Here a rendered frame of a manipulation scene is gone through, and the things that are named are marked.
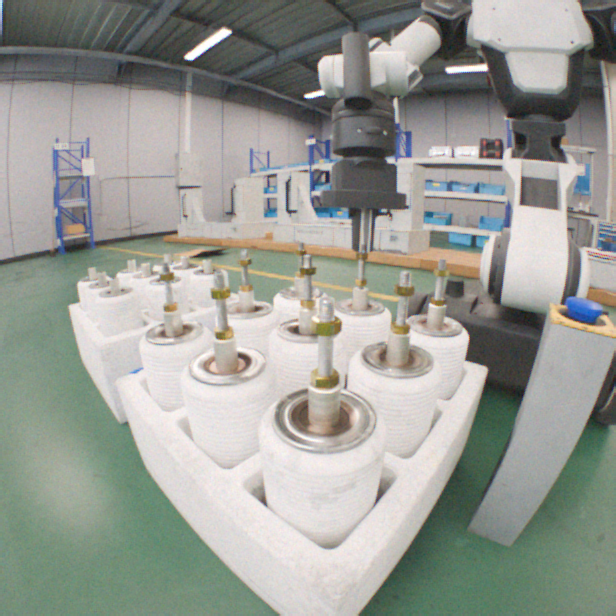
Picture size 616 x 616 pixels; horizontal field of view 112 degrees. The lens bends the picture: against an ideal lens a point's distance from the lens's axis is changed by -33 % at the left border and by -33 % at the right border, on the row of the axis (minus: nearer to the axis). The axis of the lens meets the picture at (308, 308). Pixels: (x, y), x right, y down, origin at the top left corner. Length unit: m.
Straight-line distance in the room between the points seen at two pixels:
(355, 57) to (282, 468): 0.43
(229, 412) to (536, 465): 0.33
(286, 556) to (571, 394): 0.28
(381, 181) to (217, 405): 0.33
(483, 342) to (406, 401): 0.44
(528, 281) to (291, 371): 0.39
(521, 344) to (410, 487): 0.48
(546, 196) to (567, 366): 0.47
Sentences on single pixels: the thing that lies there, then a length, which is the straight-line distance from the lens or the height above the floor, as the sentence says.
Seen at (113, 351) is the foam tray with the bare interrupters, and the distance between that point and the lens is 0.63.
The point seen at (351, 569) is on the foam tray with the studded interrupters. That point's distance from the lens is 0.23.
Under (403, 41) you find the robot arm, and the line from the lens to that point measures 0.79.
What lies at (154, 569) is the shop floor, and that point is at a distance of 0.46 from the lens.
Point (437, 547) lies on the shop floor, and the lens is 0.47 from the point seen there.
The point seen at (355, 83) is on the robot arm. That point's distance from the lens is 0.40.
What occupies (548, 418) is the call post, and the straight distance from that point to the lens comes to 0.35.
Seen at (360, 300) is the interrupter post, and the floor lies 0.27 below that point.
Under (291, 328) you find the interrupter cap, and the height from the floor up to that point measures 0.25.
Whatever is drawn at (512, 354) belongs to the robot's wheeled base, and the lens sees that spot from 0.70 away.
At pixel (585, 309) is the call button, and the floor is 0.33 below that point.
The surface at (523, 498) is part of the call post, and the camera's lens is 0.42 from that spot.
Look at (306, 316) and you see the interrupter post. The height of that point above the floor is 0.27.
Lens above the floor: 0.39
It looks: 18 degrees down
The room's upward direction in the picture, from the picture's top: straight up
